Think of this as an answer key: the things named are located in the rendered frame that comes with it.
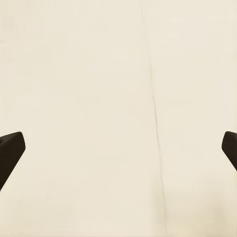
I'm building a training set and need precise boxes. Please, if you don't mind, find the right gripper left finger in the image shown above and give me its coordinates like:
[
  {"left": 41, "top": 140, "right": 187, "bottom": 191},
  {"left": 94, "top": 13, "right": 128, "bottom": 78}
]
[{"left": 0, "top": 131, "right": 26, "bottom": 190}]

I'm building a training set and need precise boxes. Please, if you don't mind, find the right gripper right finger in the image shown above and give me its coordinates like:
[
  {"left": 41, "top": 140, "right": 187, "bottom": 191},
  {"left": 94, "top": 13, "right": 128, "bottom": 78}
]
[{"left": 221, "top": 131, "right": 237, "bottom": 170}]

